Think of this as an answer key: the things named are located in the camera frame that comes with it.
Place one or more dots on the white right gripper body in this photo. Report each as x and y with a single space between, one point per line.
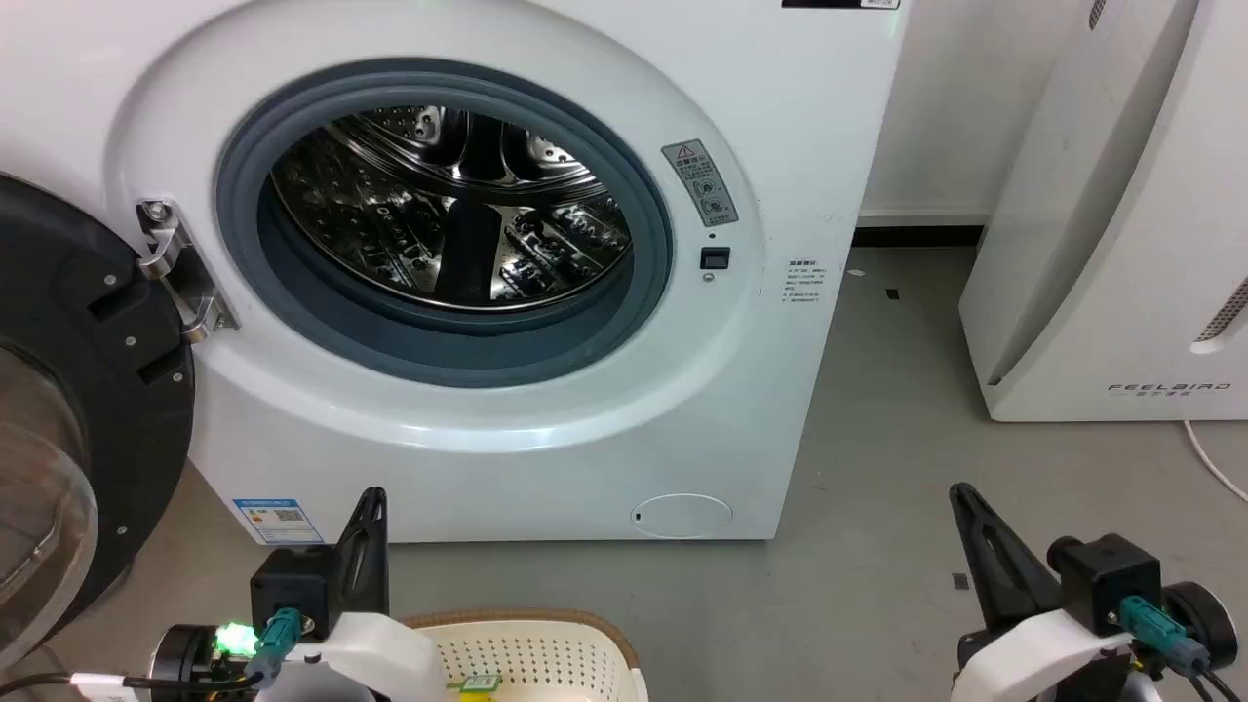
1043 663

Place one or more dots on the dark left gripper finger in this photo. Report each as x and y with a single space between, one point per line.
366 556

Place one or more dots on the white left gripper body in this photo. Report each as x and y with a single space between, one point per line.
390 658

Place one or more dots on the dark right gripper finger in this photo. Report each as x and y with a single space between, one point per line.
999 561

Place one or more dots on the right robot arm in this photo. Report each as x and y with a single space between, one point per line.
1204 624

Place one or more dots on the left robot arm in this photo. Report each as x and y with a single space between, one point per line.
190 658

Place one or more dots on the stainless steel washing machine drum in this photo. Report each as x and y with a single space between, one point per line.
390 224

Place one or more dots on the washing machine door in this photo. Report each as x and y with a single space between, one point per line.
107 322

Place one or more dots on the metal washing machine door hinge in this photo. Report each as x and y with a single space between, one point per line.
175 263

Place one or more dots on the blue energy label sticker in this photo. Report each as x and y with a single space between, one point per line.
278 522

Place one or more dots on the white laundry basket brown rim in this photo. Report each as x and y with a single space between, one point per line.
546 653

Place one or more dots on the oval drain filter cover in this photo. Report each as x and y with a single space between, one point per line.
682 515

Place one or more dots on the grey rubber door gasket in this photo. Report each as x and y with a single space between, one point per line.
645 292

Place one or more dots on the white Feelbird appliance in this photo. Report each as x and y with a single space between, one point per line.
1121 195

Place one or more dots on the white front-load washing machine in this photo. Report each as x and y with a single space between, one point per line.
790 127

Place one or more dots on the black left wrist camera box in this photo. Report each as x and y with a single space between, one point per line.
292 585

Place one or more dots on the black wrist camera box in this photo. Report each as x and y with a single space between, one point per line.
292 585
1107 580

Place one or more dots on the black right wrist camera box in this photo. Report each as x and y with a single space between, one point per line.
1107 580

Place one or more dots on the black wall baseboard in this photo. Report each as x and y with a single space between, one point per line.
916 236

